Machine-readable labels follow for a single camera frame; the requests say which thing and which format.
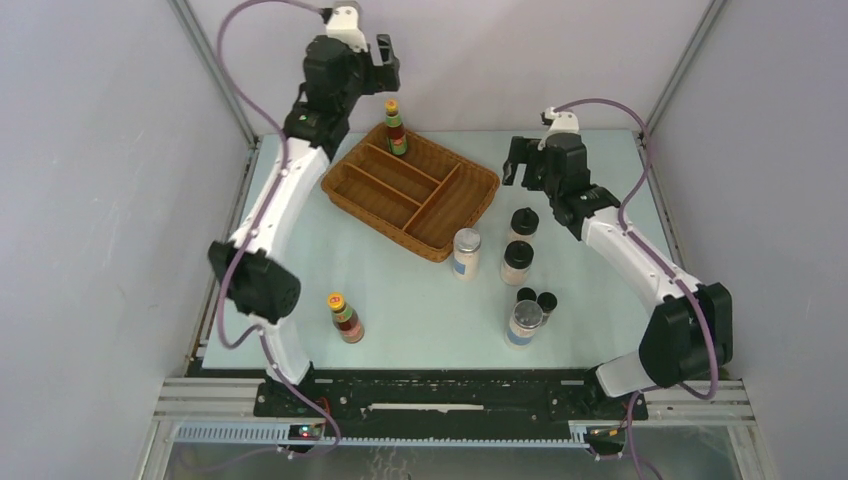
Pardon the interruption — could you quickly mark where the red sauce bottle yellow cap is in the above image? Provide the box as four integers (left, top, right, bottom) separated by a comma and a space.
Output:
384, 98, 408, 156

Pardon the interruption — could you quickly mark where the clear-lid white spice jar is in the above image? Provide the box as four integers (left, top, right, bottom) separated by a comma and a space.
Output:
453, 228, 482, 281

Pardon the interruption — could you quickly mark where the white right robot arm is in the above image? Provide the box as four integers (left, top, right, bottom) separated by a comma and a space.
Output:
502, 133, 734, 418

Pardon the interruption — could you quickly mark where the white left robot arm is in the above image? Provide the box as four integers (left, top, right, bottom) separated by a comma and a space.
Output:
208, 33, 401, 417

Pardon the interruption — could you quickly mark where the black-cap spice bottle far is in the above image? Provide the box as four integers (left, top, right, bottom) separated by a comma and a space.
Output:
507, 207, 539, 243

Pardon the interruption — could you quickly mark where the black-cap spice bottle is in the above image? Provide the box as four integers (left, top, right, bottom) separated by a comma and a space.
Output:
507, 207, 539, 243
500, 240, 534, 286

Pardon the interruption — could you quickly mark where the black-cap spice bottle near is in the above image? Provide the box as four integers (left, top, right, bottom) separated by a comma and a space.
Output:
500, 240, 534, 286

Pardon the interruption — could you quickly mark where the brown wicker divided tray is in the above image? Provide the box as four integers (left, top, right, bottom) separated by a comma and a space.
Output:
321, 124, 500, 263

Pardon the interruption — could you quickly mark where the small black-cap bottle left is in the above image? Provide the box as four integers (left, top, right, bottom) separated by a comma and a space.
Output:
516, 287, 537, 303

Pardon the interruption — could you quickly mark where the small black-cap bottle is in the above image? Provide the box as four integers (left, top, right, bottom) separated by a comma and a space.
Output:
516, 287, 537, 303
536, 292, 558, 328

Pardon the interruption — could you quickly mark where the small black-cap bottle right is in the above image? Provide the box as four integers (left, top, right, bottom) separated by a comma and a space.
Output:
536, 292, 558, 328

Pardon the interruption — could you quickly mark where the clear-lid blue-label spice jar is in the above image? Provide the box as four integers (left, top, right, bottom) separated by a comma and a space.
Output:
505, 300, 544, 348

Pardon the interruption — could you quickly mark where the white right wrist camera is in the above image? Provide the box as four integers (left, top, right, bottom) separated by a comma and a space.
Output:
537, 107, 580, 150

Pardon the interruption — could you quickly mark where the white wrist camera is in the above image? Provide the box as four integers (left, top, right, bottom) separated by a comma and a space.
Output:
537, 107, 580, 150
321, 1, 369, 53

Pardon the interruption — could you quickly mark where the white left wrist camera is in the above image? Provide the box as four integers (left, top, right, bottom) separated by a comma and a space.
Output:
321, 1, 369, 53

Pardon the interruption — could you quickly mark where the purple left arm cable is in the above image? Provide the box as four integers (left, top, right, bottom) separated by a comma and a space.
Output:
215, 0, 342, 458

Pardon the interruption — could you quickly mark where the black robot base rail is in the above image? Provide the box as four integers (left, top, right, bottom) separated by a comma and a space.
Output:
253, 368, 648, 441

